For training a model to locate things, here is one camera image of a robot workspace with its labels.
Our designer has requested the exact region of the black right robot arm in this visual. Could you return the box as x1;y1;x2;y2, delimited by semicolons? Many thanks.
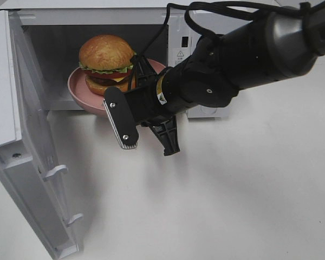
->
115;1;325;155

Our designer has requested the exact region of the white microwave oven body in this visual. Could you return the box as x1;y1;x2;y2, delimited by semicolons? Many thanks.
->
0;1;246;111

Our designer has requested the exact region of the white round door button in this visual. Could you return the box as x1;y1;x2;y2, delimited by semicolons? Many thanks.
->
200;106;217;115

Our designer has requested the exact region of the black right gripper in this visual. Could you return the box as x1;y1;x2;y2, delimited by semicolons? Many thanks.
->
125;54;187;156

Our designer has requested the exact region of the white warning label sticker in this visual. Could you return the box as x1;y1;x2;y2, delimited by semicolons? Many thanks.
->
171;48;190;67

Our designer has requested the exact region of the white microwave door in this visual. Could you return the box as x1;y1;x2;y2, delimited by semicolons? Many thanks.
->
0;10;82;259

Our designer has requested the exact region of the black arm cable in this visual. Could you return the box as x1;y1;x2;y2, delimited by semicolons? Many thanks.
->
127;1;312;92

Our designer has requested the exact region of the burger with lettuce and tomato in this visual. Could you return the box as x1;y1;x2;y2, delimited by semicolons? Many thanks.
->
79;35;136;95

